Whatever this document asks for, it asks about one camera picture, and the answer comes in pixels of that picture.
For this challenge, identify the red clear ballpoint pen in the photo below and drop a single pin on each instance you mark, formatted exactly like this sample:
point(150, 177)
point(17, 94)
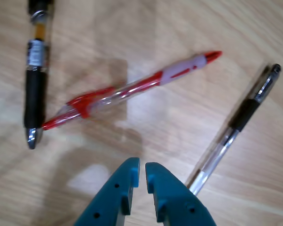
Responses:
point(179, 70)

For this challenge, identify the black pen with silver tip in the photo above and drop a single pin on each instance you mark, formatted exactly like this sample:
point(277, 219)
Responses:
point(34, 99)

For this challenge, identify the teal blue gripper finger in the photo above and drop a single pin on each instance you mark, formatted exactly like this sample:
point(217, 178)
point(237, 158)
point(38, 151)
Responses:
point(177, 204)
point(108, 202)

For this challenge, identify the clear pen with black grip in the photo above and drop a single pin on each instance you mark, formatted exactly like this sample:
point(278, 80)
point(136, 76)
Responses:
point(245, 113)

